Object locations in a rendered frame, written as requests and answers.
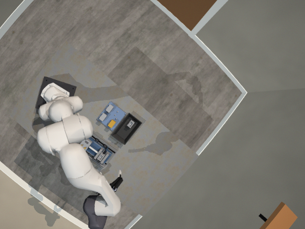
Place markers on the yellow-orange block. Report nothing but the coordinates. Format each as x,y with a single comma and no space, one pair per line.
111,124

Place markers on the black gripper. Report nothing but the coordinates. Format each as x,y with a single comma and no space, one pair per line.
115,184

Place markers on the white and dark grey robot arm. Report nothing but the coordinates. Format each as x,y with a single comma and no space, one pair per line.
63,137

